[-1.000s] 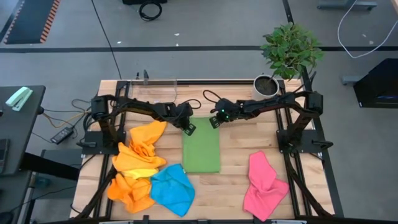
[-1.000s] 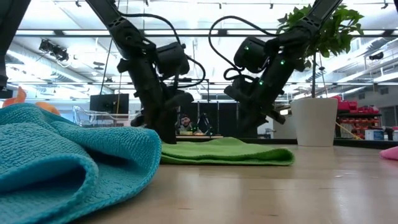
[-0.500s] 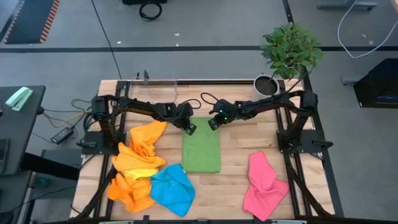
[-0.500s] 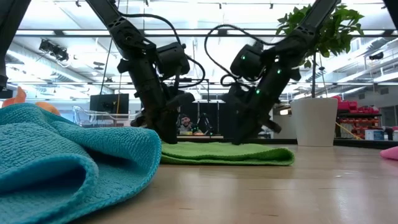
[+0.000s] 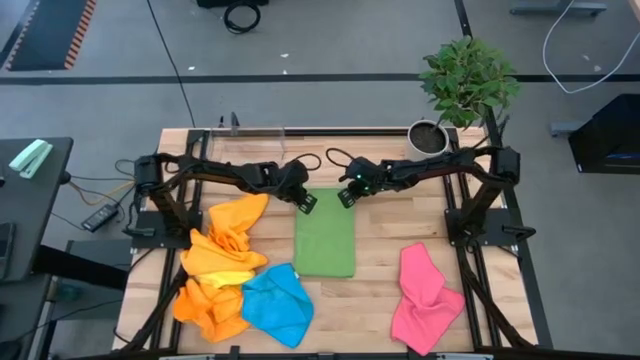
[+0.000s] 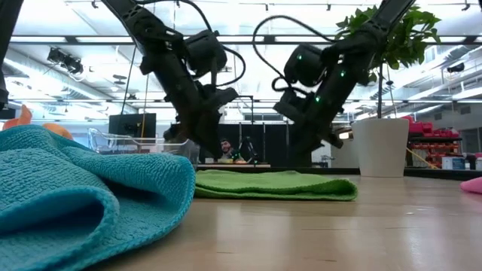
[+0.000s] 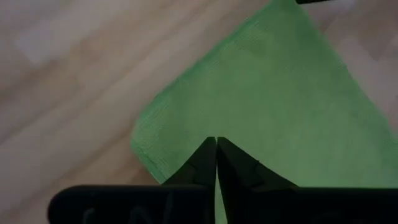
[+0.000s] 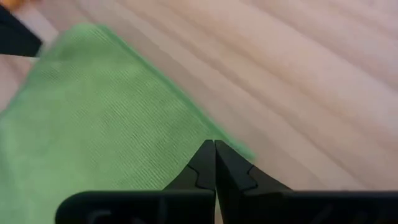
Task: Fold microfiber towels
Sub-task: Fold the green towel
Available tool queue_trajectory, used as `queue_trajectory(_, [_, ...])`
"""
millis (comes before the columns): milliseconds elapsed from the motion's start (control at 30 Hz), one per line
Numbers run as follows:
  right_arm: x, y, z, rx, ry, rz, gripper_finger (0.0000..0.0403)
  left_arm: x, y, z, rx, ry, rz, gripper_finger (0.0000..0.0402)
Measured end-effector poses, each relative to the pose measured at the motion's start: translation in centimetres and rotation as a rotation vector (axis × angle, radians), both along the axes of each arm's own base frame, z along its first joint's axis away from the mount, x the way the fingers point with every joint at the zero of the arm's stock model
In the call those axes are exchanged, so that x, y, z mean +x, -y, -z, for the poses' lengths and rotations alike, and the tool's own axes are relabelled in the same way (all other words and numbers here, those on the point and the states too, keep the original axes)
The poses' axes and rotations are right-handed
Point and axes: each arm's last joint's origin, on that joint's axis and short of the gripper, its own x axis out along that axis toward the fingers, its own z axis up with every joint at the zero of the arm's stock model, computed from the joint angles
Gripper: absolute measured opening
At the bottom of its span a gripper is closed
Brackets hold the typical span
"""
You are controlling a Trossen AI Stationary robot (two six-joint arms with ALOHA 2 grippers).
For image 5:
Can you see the black aluminium table frame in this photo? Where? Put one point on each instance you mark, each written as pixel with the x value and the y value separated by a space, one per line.
pixel 350 132

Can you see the mint green stapler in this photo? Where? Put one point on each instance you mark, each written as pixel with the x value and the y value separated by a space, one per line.
pixel 30 159

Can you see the black power adapter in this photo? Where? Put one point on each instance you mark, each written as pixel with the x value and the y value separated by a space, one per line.
pixel 100 217

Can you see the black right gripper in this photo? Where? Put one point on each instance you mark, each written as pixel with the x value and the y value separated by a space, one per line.
pixel 367 175

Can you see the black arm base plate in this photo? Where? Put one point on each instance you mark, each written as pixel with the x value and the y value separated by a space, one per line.
pixel 500 235
pixel 145 241

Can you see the blue microfiber towel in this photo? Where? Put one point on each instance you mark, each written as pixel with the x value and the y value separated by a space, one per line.
pixel 277 305

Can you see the black side desk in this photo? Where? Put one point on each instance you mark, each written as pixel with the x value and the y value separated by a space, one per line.
pixel 35 210

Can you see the long grey desk foot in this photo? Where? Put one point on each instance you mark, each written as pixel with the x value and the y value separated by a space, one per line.
pixel 557 7

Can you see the short grey furniture foot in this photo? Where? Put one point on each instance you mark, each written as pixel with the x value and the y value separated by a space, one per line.
pixel 561 129

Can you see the black upright bracket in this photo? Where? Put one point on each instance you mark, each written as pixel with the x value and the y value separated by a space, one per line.
pixel 234 122

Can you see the black desk foot bar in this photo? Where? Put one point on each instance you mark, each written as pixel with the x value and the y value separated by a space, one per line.
pixel 80 265

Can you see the orange microfiber towel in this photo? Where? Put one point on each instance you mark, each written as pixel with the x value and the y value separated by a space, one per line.
pixel 210 310
pixel 210 260
pixel 235 215

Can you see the black cabinet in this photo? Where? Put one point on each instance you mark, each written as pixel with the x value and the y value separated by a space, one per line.
pixel 607 135

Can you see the pink microfiber towel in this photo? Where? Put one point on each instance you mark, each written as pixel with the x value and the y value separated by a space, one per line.
pixel 425 300

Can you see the green microfiber towel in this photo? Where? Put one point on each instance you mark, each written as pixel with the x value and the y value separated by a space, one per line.
pixel 325 235

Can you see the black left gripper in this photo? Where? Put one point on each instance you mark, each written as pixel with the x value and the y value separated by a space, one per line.
pixel 290 180

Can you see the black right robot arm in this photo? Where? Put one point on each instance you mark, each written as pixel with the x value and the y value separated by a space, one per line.
pixel 435 165

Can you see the clear plastic container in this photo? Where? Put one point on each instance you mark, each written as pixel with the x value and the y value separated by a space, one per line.
pixel 245 142

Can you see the yellow microfiber towel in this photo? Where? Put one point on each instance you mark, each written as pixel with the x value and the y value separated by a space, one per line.
pixel 225 278

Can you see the green plant in white pot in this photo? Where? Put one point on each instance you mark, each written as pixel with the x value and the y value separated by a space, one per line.
pixel 467 80

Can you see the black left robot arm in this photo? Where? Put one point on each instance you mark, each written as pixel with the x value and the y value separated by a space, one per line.
pixel 215 172

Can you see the black orange-striped floor mat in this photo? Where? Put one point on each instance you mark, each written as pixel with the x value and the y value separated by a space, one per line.
pixel 45 35

